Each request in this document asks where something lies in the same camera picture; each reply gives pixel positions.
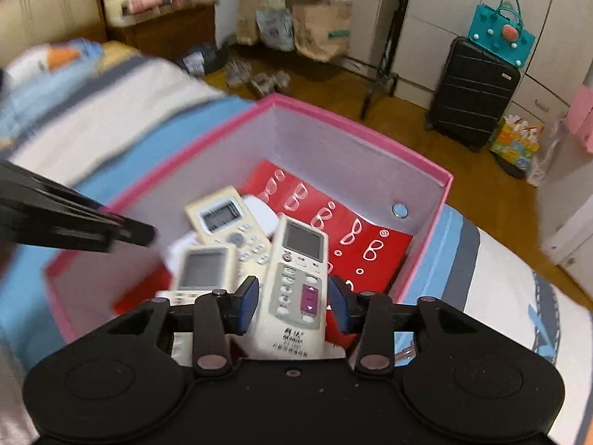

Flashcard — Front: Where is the dark bag with white label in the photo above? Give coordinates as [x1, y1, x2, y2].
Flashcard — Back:
[176, 42, 228, 77]

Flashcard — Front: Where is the pink cardboard box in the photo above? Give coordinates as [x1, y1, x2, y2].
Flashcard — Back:
[43, 93, 454, 344]

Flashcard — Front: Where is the white door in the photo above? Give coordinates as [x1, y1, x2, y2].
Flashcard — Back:
[537, 148, 593, 307]

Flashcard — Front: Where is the striped bed blanket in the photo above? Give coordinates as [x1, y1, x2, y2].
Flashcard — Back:
[0, 39, 593, 445]

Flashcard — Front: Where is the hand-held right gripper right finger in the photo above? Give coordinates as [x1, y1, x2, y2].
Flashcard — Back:
[328, 276, 483, 376]

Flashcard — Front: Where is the small remote with grey screen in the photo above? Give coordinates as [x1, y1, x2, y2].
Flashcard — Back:
[155, 245, 239, 304]

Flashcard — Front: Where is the wooden nightstand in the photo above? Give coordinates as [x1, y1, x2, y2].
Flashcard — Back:
[106, 0, 218, 63]

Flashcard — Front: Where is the red bag with glasses print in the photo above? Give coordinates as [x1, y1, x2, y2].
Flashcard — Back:
[113, 160, 414, 348]

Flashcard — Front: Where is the yellowed remote with round button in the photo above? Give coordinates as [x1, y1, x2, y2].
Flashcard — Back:
[185, 186, 274, 274]

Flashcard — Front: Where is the black clothes rack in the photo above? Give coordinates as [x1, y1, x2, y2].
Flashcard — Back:
[360, 0, 418, 120]

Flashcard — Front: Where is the cream remote with purple button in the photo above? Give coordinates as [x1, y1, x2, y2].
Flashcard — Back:
[232, 215, 348, 360]

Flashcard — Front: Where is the white green plastic bag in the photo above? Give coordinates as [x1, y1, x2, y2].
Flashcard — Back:
[256, 7, 296, 52]

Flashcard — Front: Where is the blue white printed pillow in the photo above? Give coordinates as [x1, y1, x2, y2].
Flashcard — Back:
[0, 39, 105, 103]

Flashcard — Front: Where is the small white plastic bag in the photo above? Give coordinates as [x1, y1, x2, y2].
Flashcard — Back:
[526, 139, 561, 188]

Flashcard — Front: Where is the white remote control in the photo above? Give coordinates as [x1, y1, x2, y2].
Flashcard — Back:
[163, 195, 279, 273]

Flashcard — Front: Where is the brown paper bag green label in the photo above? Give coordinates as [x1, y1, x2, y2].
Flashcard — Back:
[292, 2, 351, 62]

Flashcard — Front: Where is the black suitcase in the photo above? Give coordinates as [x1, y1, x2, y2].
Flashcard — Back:
[425, 36, 522, 151]

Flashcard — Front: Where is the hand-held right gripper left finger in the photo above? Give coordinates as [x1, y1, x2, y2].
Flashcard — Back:
[106, 276, 260, 378]

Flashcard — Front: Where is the white wardrobe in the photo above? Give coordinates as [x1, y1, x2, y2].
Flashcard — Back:
[352, 0, 593, 123]

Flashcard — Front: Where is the teal handbag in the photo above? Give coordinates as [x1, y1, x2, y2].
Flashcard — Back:
[468, 0, 536, 70]

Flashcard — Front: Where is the pink hanging bag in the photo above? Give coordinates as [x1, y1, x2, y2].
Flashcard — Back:
[565, 86, 593, 154]

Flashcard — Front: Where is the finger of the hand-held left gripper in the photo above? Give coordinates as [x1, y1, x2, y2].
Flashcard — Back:
[0, 160, 156, 253]

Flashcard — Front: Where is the beige padded headboard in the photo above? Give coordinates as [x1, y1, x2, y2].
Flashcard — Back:
[0, 0, 107, 68]

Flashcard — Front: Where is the plain brown paper bag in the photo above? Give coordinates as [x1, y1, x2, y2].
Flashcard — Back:
[236, 0, 263, 47]

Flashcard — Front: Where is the colourful gift bag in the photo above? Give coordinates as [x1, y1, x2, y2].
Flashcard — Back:
[490, 116, 545, 170]

